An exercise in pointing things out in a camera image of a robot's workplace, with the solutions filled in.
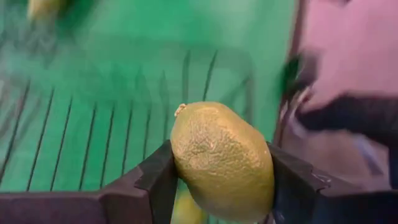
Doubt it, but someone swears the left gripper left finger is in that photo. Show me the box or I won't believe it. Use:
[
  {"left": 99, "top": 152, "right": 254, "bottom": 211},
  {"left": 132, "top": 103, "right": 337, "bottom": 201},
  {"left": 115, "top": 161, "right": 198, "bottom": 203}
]
[{"left": 0, "top": 139, "right": 180, "bottom": 224}]

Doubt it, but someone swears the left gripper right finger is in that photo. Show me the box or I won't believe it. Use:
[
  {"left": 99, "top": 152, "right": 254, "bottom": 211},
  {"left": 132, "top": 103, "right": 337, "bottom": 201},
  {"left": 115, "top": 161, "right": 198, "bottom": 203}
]
[{"left": 266, "top": 142, "right": 398, "bottom": 224}]

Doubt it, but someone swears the black wire basket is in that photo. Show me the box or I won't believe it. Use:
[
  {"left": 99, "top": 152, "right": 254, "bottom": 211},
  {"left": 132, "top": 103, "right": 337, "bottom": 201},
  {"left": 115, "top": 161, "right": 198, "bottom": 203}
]
[{"left": 0, "top": 46, "right": 259, "bottom": 224}]

